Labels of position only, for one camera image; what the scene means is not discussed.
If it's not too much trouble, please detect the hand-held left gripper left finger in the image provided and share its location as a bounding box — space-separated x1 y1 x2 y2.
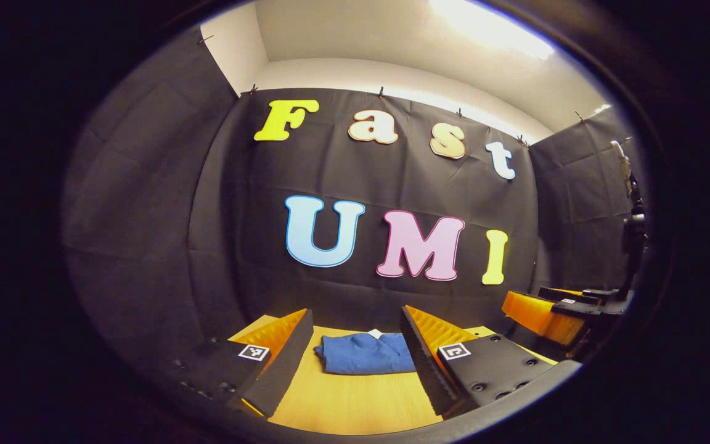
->
173 308 314 419

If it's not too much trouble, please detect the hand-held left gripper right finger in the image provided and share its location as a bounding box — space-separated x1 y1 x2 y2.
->
400 305 558 419

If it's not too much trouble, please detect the ceiling light panel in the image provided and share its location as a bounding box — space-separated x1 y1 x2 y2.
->
428 0 557 60

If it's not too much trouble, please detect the blue corduroy shirt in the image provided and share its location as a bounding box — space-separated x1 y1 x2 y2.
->
314 331 417 376

